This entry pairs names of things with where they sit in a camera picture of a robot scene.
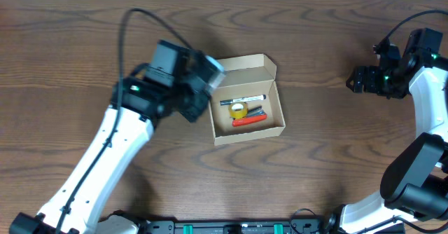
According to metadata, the yellow tape roll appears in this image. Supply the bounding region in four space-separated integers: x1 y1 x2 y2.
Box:
228 102 248 119

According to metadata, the black white marker pen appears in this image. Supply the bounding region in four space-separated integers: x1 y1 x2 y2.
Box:
220 95 267 106

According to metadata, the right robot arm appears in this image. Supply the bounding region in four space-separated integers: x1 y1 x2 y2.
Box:
326 28 447 233

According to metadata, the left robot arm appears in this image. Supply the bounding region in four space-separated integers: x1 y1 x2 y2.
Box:
9 41 225 233

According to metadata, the brown cardboard box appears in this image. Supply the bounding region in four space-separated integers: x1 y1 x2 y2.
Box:
209 54 286 146

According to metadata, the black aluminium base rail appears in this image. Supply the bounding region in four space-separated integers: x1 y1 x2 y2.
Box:
101 209 406 234

